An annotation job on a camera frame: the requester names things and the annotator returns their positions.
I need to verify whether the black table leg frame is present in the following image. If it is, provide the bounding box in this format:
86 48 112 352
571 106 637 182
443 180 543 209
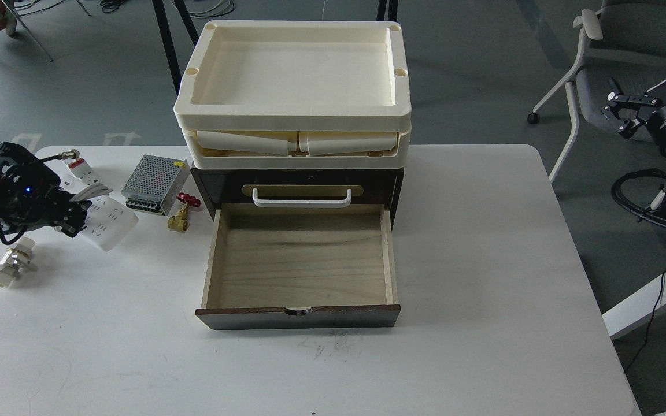
151 0 199 95

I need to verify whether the white red circuit breaker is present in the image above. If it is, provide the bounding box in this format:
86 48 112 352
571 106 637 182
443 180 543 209
66 157 101 185

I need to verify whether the white metal pipe fitting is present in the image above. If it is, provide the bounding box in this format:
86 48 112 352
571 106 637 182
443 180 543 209
0 237 35 288

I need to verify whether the open wooden drawer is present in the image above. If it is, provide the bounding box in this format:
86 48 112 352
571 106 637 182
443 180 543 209
195 205 400 330

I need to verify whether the white side table edge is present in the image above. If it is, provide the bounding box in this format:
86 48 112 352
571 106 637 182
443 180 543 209
602 271 666 340

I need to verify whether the metal mesh power supply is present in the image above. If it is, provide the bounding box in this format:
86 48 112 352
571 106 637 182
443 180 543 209
121 155 190 215

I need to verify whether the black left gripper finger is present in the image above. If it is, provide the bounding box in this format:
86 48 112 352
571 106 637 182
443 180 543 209
55 200 92 239

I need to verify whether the black corrugated cable hose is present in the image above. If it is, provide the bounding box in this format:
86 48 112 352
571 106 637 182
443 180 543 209
610 169 666 241

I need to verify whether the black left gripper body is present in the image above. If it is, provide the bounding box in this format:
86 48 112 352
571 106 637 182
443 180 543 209
0 143 71 229

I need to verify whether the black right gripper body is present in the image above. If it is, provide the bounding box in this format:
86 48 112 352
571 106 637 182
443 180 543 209
601 78 666 140

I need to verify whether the dark wooden cabinet body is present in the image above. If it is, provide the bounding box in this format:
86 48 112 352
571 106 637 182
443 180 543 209
192 168 404 217

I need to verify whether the white power strip with cable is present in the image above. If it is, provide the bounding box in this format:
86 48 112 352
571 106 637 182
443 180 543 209
71 183 138 252

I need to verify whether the brass valve red handle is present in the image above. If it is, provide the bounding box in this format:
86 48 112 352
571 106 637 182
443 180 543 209
167 192 201 233

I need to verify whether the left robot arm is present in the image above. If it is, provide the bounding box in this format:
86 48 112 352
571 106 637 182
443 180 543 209
0 142 92 245

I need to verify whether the grey office chair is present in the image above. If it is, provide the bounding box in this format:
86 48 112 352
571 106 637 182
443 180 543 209
527 1 666 181

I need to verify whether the white drawer handle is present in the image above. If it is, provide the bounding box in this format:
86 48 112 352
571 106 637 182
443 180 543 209
251 188 353 208

